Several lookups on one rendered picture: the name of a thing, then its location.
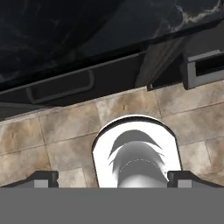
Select dark drawer handle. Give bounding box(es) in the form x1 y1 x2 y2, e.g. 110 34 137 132
25 68 96 105

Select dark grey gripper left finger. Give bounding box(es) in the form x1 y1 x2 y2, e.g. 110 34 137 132
1 170 60 189

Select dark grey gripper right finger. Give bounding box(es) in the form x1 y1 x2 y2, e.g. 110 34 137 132
167 170 224 189

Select grey drawer handle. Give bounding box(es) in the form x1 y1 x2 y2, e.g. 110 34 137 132
182 49 224 91

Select dark drawer front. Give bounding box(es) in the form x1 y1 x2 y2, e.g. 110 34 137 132
0 50 147 108
146 21 224 92

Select white round object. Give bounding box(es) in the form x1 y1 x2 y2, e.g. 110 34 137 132
91 114 183 189

